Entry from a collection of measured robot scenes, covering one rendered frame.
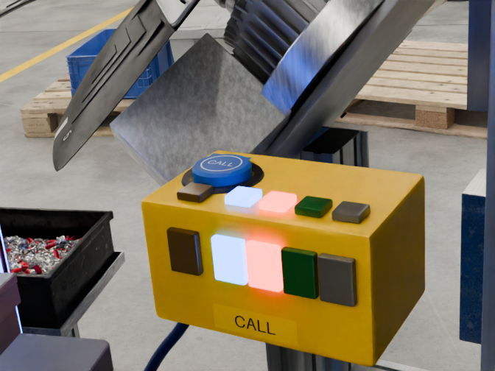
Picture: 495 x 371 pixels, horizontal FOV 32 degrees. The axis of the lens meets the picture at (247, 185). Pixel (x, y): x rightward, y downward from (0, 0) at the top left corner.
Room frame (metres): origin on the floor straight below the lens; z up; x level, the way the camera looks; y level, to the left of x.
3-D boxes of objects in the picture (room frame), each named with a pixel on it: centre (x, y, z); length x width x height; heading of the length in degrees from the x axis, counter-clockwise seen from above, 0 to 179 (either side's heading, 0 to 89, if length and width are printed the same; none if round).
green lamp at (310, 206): (0.47, -0.04, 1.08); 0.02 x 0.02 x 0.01; 59
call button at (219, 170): (0.54, 0.02, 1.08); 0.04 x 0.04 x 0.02
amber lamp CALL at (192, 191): (0.51, 0.03, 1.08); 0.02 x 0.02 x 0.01; 59
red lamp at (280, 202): (0.48, -0.02, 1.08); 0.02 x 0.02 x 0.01; 59
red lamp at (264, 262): (0.46, -0.01, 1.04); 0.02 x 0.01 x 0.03; 59
